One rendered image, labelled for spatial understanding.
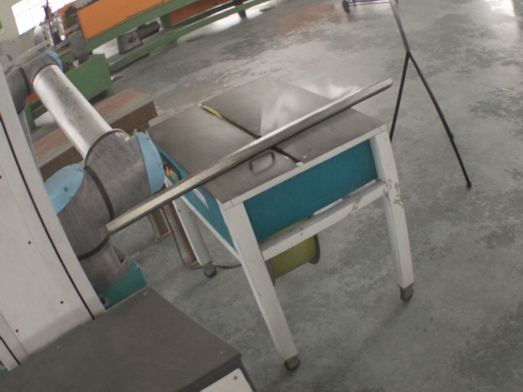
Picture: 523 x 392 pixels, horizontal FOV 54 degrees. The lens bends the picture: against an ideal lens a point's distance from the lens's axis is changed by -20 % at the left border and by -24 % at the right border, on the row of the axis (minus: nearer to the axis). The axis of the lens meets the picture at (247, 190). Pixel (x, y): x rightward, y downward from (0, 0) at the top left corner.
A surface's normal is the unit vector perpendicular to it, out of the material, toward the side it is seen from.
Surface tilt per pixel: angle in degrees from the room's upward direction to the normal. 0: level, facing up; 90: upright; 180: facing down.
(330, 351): 0
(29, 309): 90
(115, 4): 90
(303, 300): 0
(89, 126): 29
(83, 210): 86
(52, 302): 90
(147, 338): 0
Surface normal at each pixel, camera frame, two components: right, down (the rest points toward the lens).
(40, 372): -0.30, -0.85
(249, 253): 0.38, 0.31
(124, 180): 0.47, -0.04
